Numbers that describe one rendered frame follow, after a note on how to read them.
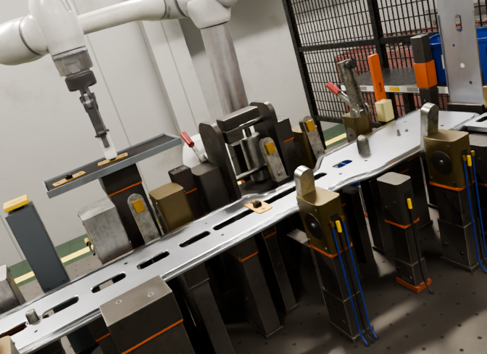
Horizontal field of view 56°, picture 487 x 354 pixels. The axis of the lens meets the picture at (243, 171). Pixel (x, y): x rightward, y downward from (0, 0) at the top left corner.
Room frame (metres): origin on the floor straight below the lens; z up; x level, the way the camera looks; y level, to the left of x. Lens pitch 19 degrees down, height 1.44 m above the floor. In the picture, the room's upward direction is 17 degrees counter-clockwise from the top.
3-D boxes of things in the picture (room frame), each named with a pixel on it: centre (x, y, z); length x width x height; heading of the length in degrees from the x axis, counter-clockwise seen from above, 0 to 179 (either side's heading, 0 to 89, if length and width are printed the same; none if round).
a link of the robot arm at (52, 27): (1.25, 0.35, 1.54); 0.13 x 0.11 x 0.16; 64
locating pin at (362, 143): (1.14, -0.32, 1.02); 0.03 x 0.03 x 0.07
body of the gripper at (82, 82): (1.25, 0.33, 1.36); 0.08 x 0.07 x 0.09; 12
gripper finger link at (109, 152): (1.23, 0.33, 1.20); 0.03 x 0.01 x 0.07; 102
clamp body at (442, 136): (0.96, -0.47, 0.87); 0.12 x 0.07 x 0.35; 22
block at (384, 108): (1.33, -0.46, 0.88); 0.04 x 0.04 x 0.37; 22
